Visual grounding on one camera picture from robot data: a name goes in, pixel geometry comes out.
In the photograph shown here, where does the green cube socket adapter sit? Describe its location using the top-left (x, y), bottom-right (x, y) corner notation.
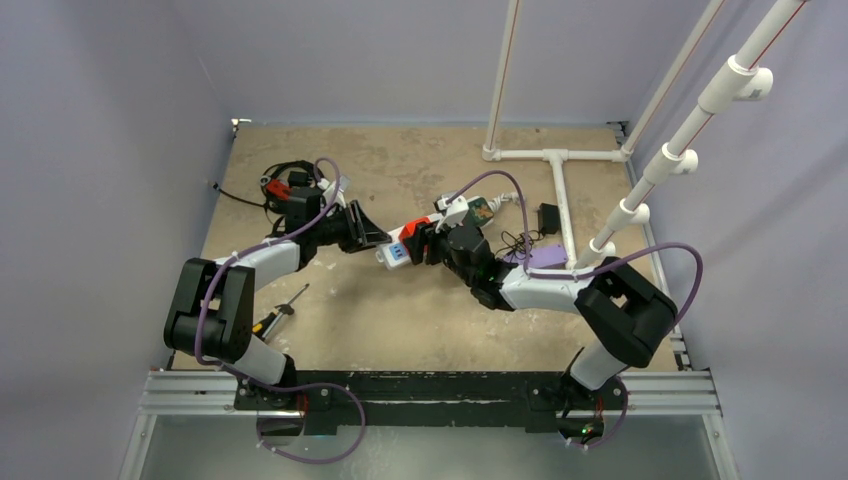
top-left (464, 197), bottom-right (496, 228)

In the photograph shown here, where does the aluminium front rail frame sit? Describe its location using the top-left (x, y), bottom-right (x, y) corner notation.
top-left (119, 370), bottom-right (740, 479)

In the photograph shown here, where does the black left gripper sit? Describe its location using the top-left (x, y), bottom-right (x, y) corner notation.
top-left (310, 201), bottom-right (389, 253)

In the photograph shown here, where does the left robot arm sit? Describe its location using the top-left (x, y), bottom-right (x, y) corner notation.
top-left (163, 187), bottom-right (391, 409)

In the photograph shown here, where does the small black charger plug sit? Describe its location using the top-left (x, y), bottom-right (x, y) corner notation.
top-left (287, 171), bottom-right (313, 188)

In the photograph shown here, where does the black coiled cable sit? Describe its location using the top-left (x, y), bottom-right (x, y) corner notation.
top-left (210, 160), bottom-right (323, 215)

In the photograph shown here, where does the black power adapter brick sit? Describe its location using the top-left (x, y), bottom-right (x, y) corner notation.
top-left (537, 203), bottom-right (561, 237)

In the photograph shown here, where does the purple power strip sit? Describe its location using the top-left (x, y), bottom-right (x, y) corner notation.
top-left (503, 244), bottom-right (568, 269)

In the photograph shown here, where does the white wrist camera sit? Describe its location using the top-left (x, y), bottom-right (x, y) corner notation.
top-left (317, 176), bottom-right (349, 208)
top-left (435, 193), bottom-right (469, 233)

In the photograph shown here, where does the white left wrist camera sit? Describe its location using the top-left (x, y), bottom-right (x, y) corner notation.
top-left (317, 176), bottom-right (349, 208)

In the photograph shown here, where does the white power strip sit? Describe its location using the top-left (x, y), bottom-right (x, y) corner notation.
top-left (375, 199), bottom-right (499, 270)

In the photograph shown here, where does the red cube socket adapter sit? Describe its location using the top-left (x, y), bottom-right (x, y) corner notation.
top-left (398, 217), bottom-right (432, 244)

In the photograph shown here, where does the thin black adapter cable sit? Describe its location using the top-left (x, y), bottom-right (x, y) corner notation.
top-left (498, 228), bottom-right (543, 261)

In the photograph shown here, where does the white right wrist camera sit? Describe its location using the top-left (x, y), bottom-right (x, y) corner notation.
top-left (435, 193), bottom-right (469, 233)

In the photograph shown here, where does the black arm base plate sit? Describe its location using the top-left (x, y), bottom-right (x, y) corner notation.
top-left (234, 370), bottom-right (626, 438)

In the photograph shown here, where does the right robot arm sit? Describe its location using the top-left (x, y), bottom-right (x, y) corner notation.
top-left (402, 224), bottom-right (678, 407)

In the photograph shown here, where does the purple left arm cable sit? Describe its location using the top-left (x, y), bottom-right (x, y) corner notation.
top-left (193, 156), bottom-right (368, 465)

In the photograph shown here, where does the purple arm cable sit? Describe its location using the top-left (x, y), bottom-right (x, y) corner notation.
top-left (442, 170), bottom-right (705, 450)
top-left (193, 156), bottom-right (368, 465)

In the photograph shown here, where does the white PVC pipe frame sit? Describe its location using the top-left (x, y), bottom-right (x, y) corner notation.
top-left (481, 0), bottom-right (810, 270)

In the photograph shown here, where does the yellow black screwdriver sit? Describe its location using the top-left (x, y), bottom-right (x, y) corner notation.
top-left (252, 283), bottom-right (310, 341)

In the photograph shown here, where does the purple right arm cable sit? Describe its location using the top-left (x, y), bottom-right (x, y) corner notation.
top-left (442, 170), bottom-right (705, 450)

